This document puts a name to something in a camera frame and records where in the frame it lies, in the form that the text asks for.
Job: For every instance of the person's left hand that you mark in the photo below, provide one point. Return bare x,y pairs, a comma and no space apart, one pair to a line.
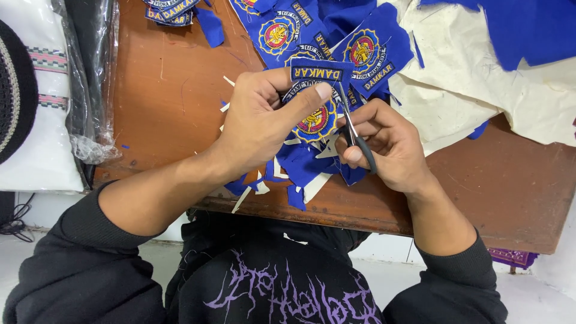
252,126

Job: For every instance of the large blue cloth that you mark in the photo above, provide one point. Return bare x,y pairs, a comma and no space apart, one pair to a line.
531,31

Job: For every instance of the black knitted cap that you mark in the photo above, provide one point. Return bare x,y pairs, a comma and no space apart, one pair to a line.
13,90

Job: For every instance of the purple patterned cloth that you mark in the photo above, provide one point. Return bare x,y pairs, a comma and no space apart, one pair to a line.
513,257

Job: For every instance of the blue fabric sheet with emblems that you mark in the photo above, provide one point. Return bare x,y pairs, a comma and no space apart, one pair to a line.
276,33

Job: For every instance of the blue embroidered emblem patch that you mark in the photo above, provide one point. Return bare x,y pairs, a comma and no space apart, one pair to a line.
317,121
369,51

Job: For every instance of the black garment in plastic bag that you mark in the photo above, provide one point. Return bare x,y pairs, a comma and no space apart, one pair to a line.
90,67

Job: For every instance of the black sweatshirt with purple print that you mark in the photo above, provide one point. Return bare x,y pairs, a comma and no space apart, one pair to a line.
270,279

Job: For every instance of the pile of blue fabric offcuts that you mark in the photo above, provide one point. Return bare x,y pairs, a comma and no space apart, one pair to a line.
301,164

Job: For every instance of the cream backing cloth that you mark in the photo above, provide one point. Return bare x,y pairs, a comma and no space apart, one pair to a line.
459,85

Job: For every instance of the small blue fabric scrap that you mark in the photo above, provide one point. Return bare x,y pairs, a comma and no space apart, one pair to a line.
478,130

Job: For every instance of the person's right hand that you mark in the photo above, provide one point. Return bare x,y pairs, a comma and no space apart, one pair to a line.
396,153

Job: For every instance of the stack of blue name patches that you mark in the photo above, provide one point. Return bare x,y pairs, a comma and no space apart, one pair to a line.
168,11

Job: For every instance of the white folded garment in plastic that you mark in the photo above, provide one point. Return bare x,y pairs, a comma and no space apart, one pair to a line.
40,135

